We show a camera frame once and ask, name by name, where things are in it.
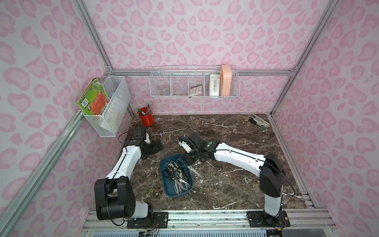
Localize small black scissors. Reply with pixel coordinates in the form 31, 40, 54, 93
166, 168, 184, 180

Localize beige kitchen scissors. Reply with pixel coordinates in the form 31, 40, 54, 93
174, 178, 190, 191

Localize blue handled scissors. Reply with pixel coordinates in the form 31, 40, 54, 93
177, 158, 202, 178

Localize pink handled scissors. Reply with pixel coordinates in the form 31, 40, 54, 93
174, 179, 190, 195

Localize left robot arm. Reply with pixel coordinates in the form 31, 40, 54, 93
94, 127, 163, 221

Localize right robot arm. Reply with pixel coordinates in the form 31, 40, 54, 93
178, 133, 286, 218

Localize teal plastic storage box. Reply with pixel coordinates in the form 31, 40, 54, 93
159, 154, 193, 198

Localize pink box in basket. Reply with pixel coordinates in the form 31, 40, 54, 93
221, 64, 232, 96

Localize red pen cup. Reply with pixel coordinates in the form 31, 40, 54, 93
137, 101, 155, 126

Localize white mesh side basket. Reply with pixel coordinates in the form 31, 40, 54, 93
77, 76, 131, 138

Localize white paper in basket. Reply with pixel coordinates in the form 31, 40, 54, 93
100, 96, 125, 135

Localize tape roll in basket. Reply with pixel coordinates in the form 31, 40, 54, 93
159, 86, 171, 96

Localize green red booklet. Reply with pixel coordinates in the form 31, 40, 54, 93
77, 78, 110, 115

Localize small pink calculator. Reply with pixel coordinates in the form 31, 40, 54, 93
189, 84, 203, 96

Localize black white stapler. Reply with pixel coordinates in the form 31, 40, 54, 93
248, 114, 270, 128

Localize white card in basket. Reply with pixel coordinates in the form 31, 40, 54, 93
209, 74, 221, 96

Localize white wire wall basket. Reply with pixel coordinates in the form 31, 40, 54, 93
149, 65, 240, 99

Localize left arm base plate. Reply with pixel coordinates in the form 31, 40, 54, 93
127, 212, 169, 229

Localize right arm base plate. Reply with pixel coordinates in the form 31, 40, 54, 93
246, 210, 291, 229

